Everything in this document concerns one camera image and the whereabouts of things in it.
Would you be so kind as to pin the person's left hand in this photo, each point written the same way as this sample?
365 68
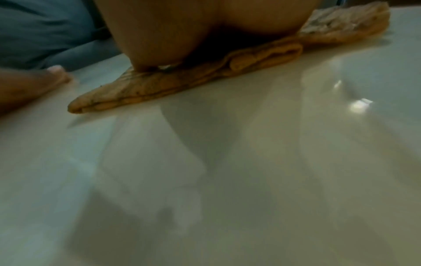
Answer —
23 88

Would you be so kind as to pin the orange patterned cloth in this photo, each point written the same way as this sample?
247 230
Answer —
171 83

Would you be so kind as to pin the person's right hand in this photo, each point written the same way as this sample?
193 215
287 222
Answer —
204 18

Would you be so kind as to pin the blue-grey garment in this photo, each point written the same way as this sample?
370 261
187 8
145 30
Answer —
42 28

